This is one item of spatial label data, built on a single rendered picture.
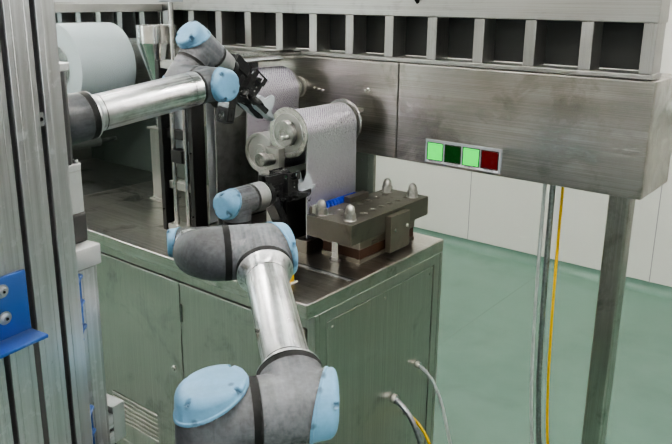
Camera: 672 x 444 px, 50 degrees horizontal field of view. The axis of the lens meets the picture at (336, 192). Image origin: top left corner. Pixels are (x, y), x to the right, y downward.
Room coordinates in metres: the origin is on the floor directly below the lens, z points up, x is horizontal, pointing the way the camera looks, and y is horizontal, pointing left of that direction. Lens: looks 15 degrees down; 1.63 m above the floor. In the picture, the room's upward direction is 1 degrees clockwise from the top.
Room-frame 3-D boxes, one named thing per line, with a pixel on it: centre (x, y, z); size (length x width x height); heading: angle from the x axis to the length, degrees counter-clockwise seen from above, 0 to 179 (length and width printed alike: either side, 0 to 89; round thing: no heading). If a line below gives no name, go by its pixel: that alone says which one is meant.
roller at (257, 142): (2.22, 0.15, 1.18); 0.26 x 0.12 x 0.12; 142
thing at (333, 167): (2.11, 0.01, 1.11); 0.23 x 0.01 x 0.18; 142
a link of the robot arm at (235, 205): (1.80, 0.26, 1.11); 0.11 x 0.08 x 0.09; 142
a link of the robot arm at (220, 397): (1.01, 0.19, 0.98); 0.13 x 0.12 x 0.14; 104
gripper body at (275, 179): (1.92, 0.16, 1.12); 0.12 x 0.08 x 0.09; 142
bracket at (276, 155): (2.04, 0.19, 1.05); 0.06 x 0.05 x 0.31; 142
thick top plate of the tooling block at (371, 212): (2.06, -0.10, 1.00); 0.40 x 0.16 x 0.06; 142
